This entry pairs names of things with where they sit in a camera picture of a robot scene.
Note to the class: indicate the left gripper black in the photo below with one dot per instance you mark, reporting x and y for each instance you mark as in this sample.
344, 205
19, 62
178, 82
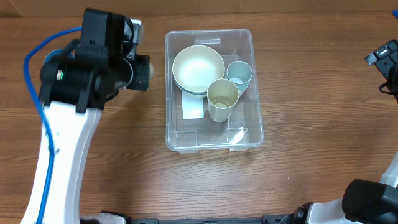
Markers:
142, 72

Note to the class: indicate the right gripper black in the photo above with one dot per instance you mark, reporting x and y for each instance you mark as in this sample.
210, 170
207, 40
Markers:
385, 65

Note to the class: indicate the cream bowl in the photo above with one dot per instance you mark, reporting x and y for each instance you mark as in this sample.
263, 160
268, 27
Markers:
198, 63
196, 95

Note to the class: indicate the cream tall cup front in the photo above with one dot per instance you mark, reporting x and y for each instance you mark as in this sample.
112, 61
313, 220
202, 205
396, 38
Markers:
222, 96

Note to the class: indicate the grey small cup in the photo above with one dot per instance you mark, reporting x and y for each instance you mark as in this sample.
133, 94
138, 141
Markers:
239, 72

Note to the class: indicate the light blue small cup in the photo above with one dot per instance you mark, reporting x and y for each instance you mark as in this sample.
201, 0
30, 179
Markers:
242, 84

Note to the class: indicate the mint green small cup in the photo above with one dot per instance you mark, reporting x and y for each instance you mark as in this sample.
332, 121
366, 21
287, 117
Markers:
242, 88

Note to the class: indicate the dark blue tall cup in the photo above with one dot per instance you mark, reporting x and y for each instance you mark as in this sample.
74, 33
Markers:
56, 53

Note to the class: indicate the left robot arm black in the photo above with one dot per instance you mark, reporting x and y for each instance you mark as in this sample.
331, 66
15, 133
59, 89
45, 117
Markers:
76, 83

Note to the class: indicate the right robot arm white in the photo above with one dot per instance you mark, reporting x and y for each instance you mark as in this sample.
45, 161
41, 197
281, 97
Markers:
363, 201

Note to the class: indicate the white label in container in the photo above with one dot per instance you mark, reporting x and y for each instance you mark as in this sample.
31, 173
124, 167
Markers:
192, 108

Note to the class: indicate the clear plastic storage container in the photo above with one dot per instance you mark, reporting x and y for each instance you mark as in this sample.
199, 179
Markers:
243, 129

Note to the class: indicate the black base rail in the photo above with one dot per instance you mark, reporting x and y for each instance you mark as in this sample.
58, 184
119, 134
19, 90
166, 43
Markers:
211, 220

